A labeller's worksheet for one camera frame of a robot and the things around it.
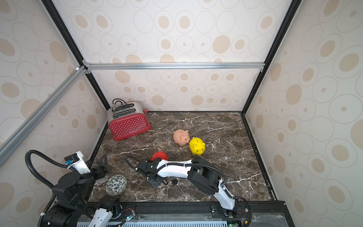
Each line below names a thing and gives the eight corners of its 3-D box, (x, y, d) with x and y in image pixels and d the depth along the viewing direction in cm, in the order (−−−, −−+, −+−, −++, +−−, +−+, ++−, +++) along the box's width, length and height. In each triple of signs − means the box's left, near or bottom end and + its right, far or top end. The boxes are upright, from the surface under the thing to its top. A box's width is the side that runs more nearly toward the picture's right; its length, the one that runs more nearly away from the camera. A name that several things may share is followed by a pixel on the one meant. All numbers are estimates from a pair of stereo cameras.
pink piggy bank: (173, 147, 100) (172, 139, 93) (174, 137, 106) (173, 129, 98) (189, 147, 100) (190, 139, 93) (189, 137, 106) (189, 129, 98)
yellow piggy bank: (186, 152, 98) (186, 144, 91) (192, 143, 103) (193, 135, 95) (199, 159, 95) (200, 152, 87) (205, 149, 100) (206, 142, 92)
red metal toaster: (118, 142, 103) (107, 126, 89) (115, 124, 114) (104, 107, 100) (151, 130, 110) (146, 114, 96) (145, 114, 121) (140, 97, 107)
